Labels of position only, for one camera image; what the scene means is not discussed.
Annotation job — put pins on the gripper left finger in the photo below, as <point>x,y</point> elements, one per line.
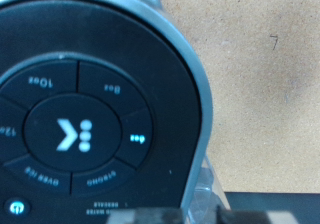
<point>146,217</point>

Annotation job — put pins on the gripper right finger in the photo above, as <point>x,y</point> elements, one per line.
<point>260,218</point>

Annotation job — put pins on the black Keurig coffee machine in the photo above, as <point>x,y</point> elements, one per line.
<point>100,117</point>

